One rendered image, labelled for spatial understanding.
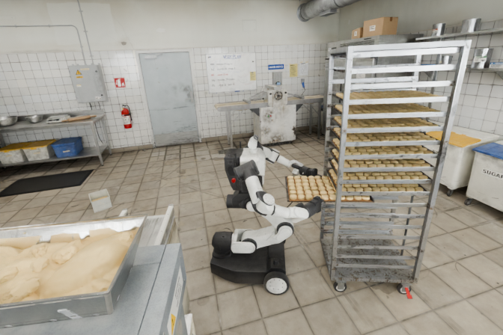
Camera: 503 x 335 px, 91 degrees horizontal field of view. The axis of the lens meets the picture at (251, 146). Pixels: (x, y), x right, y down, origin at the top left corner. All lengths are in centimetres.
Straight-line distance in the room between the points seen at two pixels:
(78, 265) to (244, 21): 558
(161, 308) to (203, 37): 539
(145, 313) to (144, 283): 10
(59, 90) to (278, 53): 461
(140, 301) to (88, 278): 14
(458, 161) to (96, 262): 375
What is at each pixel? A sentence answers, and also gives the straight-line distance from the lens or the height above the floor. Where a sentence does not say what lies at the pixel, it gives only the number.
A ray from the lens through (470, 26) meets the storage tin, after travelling 434.
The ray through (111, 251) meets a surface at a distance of 83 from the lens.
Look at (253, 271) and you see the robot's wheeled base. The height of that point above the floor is 17.
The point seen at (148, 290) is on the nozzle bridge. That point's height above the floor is 118.
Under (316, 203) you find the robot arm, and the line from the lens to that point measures 177.
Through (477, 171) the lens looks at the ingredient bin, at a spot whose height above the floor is 46.
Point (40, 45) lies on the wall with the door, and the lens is 627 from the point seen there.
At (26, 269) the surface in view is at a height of 129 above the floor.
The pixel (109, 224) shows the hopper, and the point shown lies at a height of 130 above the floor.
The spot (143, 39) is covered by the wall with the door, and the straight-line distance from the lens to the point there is 581.
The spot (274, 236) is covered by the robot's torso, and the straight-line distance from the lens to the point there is 216.
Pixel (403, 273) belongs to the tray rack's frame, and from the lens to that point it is 247.
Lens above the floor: 176
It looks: 19 degrees down
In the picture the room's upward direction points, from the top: 3 degrees counter-clockwise
